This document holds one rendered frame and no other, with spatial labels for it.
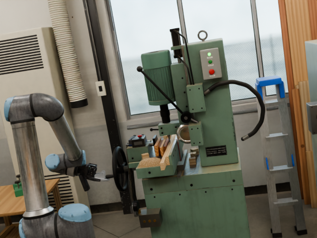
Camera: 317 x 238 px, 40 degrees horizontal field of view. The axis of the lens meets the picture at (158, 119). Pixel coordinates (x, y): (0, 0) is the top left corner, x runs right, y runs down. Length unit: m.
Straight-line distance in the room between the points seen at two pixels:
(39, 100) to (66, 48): 1.73
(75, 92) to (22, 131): 1.73
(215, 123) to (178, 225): 0.64
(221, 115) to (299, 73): 1.39
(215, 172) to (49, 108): 0.98
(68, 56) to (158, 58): 1.45
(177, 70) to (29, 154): 0.95
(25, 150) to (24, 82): 1.75
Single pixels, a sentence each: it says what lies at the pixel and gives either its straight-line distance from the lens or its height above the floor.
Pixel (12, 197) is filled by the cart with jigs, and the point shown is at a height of 0.53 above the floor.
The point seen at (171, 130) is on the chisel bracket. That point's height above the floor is 1.03.
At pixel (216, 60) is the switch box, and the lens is 2.42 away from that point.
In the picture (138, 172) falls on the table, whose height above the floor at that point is 0.88.
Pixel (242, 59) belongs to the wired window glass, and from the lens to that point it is 3.94.
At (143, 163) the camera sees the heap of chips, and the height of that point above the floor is 0.92.
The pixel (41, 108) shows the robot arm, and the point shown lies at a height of 1.36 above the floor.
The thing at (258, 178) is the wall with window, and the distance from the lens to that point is 4.13.
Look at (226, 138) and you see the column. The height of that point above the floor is 0.96.
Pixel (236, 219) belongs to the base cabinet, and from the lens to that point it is 2.62.
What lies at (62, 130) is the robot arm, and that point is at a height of 1.21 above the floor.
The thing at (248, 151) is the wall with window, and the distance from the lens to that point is 4.03.
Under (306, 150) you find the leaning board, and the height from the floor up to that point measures 0.48.
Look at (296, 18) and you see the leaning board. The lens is 3.78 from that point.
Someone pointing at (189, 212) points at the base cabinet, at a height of 0.57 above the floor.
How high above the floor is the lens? 1.64
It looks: 12 degrees down
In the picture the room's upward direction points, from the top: 10 degrees counter-clockwise
